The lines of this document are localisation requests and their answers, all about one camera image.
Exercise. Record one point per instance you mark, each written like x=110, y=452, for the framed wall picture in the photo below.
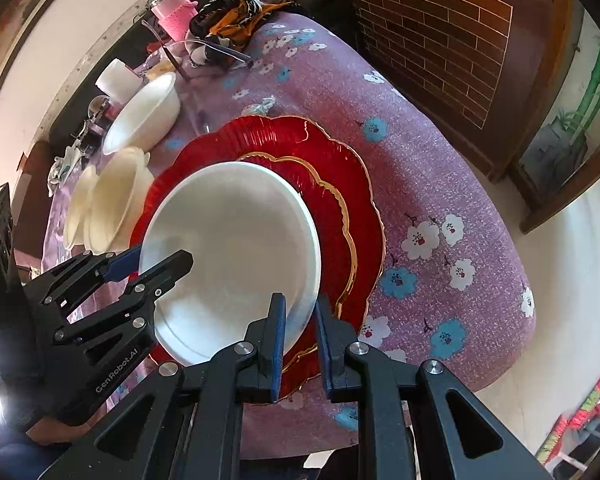
x=15, y=25

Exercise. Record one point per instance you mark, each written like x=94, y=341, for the brown armchair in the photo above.
x=32, y=195

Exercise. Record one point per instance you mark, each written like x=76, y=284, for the white crumpled cloth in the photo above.
x=60, y=170

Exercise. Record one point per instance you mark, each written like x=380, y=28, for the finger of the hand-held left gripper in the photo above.
x=165, y=272
x=122, y=265

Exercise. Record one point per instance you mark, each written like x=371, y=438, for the thermos with pink knit sleeve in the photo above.
x=175, y=17

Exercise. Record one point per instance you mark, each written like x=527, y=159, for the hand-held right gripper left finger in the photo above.
x=279, y=350

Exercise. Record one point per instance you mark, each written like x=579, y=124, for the small red gold-rimmed plate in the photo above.
x=330, y=220

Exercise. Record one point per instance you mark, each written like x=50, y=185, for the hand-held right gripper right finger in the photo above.
x=325, y=355

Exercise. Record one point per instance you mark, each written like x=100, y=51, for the crumpled clear plastic wrapper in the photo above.
x=262, y=106

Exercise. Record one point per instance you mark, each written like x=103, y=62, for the person's left forearm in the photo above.
x=60, y=432

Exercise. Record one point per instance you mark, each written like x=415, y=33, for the white bowl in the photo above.
x=140, y=115
x=230, y=240

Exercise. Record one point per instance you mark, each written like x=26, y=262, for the cream plastic bowl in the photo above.
x=115, y=200
x=75, y=210

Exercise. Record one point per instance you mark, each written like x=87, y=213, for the large red ribbed plate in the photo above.
x=280, y=135

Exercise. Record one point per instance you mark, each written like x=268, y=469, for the dark jar with red label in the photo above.
x=100, y=112

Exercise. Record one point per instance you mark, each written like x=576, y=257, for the person's leg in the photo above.
x=20, y=460

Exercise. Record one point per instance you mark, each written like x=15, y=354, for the wooden brick-pattern partition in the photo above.
x=430, y=50

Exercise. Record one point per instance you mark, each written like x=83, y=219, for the white plastic jar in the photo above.
x=115, y=77

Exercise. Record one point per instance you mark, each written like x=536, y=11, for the black round jar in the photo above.
x=86, y=142

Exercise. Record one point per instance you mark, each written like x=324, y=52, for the black orange patterned scarf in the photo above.
x=235, y=10

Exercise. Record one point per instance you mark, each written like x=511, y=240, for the clear bag of yellow snacks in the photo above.
x=157, y=67

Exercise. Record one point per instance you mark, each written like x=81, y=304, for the pink green striped object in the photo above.
x=587, y=405

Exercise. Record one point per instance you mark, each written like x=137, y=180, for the bamboo painted wall panel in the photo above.
x=580, y=125

